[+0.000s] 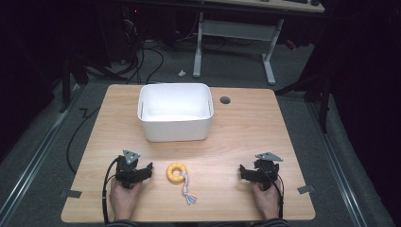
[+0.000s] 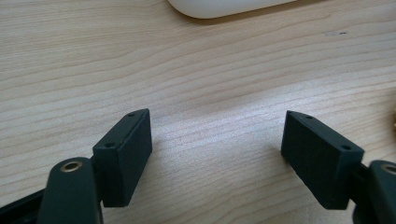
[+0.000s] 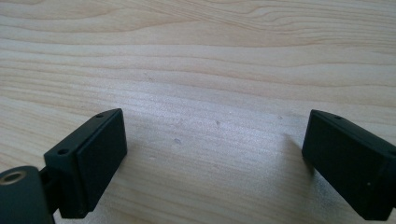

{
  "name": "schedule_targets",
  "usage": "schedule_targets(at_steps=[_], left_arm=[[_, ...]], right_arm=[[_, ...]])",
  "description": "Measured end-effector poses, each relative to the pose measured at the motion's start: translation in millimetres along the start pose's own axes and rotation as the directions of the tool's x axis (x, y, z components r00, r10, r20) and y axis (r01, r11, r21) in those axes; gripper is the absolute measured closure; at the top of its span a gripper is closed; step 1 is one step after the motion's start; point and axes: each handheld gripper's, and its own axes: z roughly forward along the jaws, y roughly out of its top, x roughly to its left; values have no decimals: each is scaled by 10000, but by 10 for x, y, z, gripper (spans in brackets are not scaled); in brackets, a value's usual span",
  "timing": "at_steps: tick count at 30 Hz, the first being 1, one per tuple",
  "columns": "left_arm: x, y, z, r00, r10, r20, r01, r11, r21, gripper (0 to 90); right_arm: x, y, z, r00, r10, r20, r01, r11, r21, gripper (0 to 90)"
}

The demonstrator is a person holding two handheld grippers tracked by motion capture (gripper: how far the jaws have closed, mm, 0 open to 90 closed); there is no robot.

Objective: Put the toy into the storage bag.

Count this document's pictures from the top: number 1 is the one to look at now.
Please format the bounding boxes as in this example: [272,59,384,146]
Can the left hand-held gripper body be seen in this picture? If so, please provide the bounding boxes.
[114,148,147,190]

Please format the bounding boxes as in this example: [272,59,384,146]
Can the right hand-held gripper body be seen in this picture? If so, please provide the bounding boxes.
[249,151,285,192]

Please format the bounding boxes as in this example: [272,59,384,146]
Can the yellow ring rope toy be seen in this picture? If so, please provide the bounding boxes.
[166,162,199,205]

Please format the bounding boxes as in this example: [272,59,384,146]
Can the white plastic bin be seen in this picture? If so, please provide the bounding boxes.
[136,82,216,143]

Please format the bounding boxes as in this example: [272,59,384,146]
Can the person's left hand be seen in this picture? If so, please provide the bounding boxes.
[109,178,144,221]

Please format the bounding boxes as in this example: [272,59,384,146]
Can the person's right hand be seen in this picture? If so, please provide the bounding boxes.
[252,178,284,220]

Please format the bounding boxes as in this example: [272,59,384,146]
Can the grey tape piece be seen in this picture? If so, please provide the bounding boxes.
[296,184,316,195]
[60,189,83,200]

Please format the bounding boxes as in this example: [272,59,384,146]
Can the black stand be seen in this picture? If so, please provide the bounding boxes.
[273,74,333,133]
[59,55,90,114]

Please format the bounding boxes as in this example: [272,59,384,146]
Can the white-framed desk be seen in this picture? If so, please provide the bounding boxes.
[192,0,326,86]

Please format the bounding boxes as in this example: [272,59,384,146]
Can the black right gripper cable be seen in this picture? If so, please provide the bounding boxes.
[260,169,285,219]

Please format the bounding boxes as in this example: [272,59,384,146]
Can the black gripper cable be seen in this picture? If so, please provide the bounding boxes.
[101,156,123,226]
[260,169,285,219]

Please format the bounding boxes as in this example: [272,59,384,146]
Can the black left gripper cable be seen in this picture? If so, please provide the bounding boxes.
[101,156,123,226]

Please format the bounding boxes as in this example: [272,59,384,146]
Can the black floor cable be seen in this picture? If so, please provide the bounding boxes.
[65,107,102,175]

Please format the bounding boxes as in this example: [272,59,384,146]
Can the metal floor rail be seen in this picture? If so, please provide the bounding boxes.
[306,100,368,227]
[0,86,83,218]

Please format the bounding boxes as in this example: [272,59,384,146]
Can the bundle of black cables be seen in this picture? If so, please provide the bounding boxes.
[119,18,166,85]

